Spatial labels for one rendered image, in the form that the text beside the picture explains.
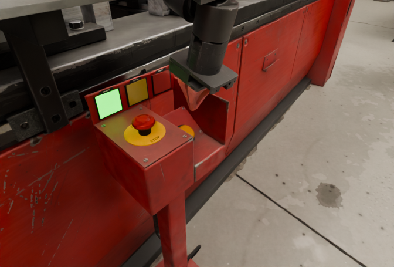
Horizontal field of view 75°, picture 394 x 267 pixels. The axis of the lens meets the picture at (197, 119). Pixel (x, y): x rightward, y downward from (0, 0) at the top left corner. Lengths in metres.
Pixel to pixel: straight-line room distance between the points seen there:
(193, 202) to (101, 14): 0.90
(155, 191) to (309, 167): 1.27
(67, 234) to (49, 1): 0.53
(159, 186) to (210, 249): 0.79
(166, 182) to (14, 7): 0.31
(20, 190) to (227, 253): 0.85
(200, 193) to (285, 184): 0.47
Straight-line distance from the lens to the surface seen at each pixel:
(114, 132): 0.47
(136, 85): 0.51
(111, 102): 0.50
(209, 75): 0.40
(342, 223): 1.42
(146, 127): 0.43
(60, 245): 0.73
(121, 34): 0.66
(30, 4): 0.34
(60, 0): 0.35
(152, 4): 0.84
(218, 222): 1.26
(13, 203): 0.59
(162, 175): 0.43
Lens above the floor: 1.05
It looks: 35 degrees down
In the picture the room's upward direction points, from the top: straight up
